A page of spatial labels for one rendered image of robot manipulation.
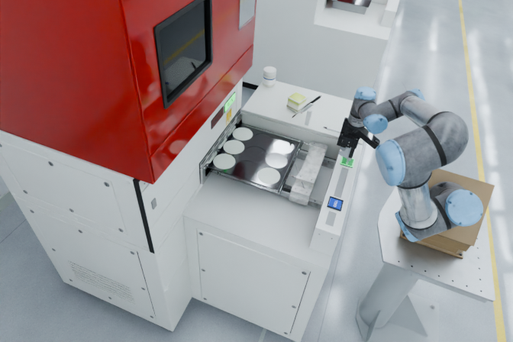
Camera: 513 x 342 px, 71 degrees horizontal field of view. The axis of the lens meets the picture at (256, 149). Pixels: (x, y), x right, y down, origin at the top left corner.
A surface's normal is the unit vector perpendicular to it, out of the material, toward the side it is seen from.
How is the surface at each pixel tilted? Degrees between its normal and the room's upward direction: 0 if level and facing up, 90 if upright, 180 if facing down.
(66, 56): 90
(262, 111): 0
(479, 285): 0
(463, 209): 44
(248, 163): 0
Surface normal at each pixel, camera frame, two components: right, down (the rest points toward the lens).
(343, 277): 0.07, -0.74
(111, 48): -0.36, 0.61
